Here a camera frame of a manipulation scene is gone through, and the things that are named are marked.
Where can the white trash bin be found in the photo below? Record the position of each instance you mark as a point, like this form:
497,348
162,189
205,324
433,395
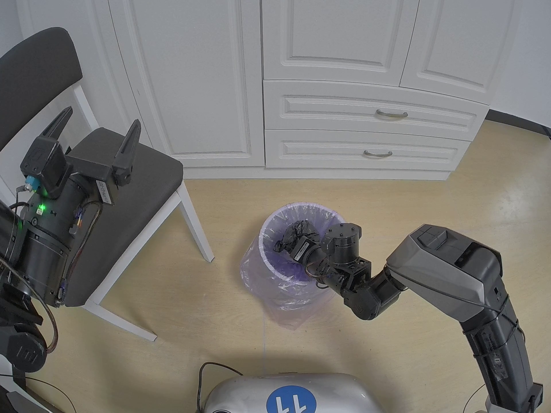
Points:
292,295

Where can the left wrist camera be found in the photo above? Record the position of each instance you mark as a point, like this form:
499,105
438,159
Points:
45,166

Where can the white wardrobe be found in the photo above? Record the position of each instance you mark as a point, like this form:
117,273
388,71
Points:
327,24

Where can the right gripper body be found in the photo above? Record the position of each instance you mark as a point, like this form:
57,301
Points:
310,254

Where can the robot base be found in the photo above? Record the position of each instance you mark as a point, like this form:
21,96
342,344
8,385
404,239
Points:
241,396

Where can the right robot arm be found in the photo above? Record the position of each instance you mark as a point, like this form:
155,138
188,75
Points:
447,269

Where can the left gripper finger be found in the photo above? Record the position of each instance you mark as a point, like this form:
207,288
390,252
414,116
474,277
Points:
58,125
127,161

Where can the black plastic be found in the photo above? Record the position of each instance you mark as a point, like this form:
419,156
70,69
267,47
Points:
297,232

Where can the purple plastic bag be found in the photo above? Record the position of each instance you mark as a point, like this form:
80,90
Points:
252,273

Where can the white chair grey cushions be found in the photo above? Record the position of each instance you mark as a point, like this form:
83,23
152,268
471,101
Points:
142,196

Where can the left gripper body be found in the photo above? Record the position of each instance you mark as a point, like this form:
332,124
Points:
51,252

